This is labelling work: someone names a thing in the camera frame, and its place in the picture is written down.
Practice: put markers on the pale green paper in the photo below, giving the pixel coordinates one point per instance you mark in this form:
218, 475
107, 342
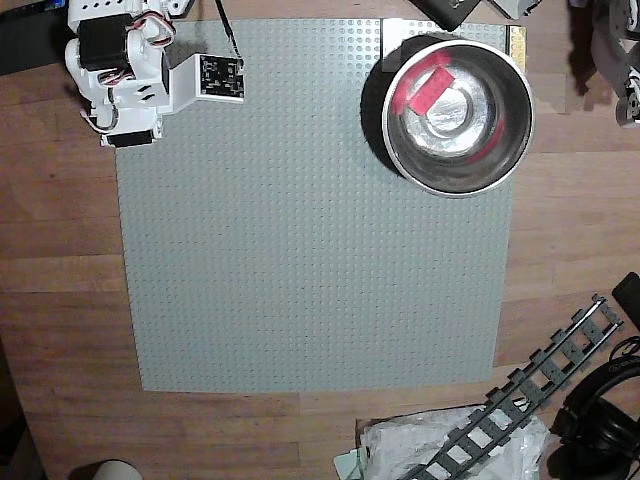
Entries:
347, 466

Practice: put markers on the yellow lego plate strip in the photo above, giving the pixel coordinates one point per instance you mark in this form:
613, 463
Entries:
517, 42

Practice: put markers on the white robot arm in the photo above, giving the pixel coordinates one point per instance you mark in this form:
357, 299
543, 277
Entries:
105, 42

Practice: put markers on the black box with blue label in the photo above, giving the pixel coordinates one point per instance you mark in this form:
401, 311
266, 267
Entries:
25, 45

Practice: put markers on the red lego block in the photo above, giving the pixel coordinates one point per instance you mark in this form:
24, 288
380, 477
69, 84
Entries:
431, 91

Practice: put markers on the grey block object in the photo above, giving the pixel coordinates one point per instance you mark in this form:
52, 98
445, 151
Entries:
515, 7

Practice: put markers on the white cylinder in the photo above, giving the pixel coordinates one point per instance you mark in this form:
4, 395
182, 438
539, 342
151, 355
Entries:
106, 470

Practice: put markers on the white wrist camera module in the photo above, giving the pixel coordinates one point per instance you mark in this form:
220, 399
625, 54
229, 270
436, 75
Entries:
220, 77

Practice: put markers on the grey lego train track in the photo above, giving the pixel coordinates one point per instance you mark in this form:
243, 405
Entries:
550, 370

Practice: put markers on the clear plastic bag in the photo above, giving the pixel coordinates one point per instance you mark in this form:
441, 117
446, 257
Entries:
400, 445

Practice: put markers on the black flat device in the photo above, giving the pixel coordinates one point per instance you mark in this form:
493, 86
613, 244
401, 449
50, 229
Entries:
445, 11

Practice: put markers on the large grey lego baseplate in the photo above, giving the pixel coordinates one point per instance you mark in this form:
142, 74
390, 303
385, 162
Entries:
300, 250

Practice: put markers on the black headphones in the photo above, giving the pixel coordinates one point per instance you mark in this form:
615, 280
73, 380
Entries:
600, 430

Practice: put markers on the small grey lego baseplate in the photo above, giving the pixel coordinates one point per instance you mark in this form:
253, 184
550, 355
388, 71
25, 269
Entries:
392, 31

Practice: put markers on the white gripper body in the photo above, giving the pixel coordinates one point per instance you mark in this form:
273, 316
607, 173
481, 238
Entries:
129, 140

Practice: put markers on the steel bowl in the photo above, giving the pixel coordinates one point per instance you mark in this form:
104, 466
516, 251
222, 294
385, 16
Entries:
475, 165

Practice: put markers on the black oblong object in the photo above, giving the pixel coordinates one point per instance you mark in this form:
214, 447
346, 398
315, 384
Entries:
629, 295

